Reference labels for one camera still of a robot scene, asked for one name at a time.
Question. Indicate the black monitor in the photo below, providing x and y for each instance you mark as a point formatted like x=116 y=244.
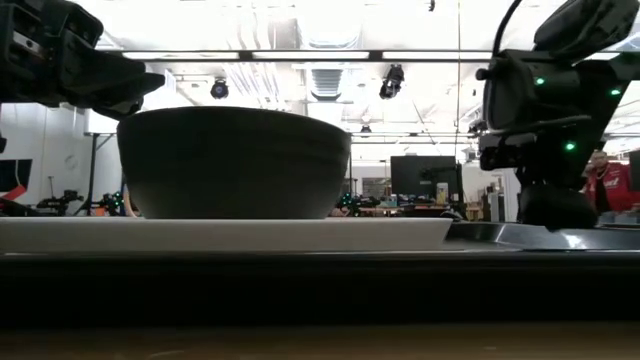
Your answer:
x=422 y=175

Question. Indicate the ceiling air vent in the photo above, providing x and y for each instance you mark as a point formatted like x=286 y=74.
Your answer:
x=326 y=84

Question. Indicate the black ceiling spotlight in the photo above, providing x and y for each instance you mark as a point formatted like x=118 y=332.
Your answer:
x=392 y=82
x=219 y=89

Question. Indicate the person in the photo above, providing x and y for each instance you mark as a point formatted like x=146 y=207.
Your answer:
x=617 y=187

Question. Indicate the white round plate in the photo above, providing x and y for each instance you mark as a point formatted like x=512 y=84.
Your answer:
x=225 y=235

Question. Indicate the black bowl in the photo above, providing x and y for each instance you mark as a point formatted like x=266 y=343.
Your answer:
x=235 y=160

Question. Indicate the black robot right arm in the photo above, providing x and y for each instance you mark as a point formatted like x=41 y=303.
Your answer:
x=530 y=95

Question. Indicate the black plastic serving tray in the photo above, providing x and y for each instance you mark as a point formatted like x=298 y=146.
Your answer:
x=320 y=290

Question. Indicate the black stand pole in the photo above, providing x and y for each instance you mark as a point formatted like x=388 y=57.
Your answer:
x=92 y=175

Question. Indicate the background robot with green lights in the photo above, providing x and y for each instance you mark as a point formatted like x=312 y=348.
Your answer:
x=356 y=204

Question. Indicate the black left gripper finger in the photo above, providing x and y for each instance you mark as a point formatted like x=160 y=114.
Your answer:
x=105 y=80
x=120 y=109

